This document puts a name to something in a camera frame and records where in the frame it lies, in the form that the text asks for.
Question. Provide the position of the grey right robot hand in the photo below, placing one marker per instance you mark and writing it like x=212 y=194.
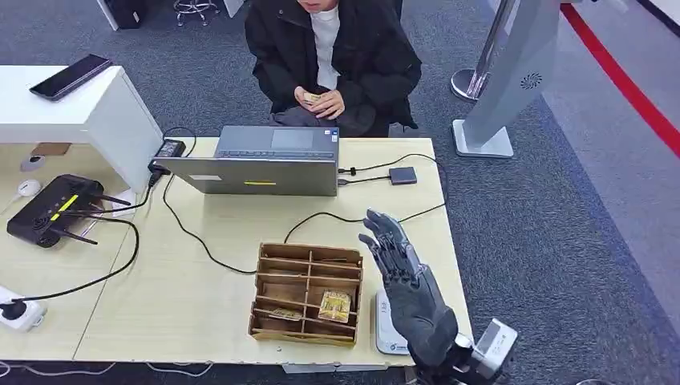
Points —
x=419 y=308

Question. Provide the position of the golden card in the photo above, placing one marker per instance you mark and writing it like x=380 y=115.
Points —
x=334 y=306

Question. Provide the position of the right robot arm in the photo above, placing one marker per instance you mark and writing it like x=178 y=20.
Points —
x=441 y=372

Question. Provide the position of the white card reader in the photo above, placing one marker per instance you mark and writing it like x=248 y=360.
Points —
x=386 y=335

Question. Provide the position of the small dark hub box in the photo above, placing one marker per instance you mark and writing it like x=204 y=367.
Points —
x=403 y=176

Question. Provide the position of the flat card in box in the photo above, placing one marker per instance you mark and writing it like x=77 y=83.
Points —
x=286 y=314

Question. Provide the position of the wooden card box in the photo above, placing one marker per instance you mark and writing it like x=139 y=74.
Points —
x=281 y=289

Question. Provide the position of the grey laptop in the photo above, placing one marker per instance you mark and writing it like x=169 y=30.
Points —
x=255 y=175

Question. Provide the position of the person's left hand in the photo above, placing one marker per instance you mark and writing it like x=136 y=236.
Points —
x=332 y=106

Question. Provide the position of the person's hand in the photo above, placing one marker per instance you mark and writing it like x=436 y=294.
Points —
x=332 y=106
x=301 y=101

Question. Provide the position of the chrome stanchion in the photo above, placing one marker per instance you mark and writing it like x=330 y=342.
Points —
x=470 y=82

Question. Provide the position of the card stack in person's hands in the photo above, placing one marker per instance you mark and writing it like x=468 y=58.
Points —
x=312 y=97

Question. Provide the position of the person's right hand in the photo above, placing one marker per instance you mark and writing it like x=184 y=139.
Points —
x=301 y=101

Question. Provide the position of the grey kiosk stand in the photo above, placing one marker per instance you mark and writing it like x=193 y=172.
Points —
x=515 y=69

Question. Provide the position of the person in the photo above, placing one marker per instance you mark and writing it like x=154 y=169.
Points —
x=372 y=53

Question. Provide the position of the black power adapter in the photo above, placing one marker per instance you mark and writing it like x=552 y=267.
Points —
x=170 y=148

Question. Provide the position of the white raised shelf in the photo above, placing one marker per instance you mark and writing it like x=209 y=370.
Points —
x=101 y=117

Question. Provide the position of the chrome chair base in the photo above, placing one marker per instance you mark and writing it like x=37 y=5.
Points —
x=195 y=8

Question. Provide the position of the black router with antennas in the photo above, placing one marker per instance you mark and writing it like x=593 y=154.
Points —
x=48 y=212

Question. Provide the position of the white power strip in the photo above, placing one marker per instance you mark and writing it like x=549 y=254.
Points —
x=29 y=319

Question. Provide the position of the brown cardboard piece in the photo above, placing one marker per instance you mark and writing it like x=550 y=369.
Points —
x=50 y=149

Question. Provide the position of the white round device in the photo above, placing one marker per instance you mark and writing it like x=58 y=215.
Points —
x=29 y=187

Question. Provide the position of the grey round disc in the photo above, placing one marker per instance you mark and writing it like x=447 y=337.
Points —
x=33 y=163

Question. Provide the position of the black phone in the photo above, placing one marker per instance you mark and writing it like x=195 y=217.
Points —
x=72 y=77

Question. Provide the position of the black cabinet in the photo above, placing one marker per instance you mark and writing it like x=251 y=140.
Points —
x=125 y=11

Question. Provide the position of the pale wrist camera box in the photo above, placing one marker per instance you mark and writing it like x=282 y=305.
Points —
x=497 y=345

